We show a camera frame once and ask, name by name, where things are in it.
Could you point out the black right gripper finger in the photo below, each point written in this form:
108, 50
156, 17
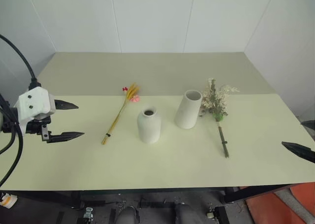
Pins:
310, 124
301, 151

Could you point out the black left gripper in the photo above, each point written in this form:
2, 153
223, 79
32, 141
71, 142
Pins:
37, 126

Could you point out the white bottle-shaped vase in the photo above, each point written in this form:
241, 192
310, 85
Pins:
148, 128

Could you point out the white tapered cylinder vase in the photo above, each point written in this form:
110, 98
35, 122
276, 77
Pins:
187, 113

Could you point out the yellow wheat flower bunch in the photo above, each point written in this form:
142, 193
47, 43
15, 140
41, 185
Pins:
118, 118

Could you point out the orange floor mat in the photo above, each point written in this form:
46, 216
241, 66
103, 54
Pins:
270, 209

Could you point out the metal caster wheel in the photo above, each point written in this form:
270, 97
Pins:
211, 213
88, 213

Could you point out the green and white dried bouquet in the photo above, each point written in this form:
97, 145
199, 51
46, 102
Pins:
216, 103

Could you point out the white and orange object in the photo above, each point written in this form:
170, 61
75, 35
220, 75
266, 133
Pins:
7, 200

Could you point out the pale green table mat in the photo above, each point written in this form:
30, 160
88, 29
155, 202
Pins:
172, 165

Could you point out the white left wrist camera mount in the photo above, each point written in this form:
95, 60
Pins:
33, 102

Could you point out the black table frame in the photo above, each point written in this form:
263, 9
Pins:
246, 192

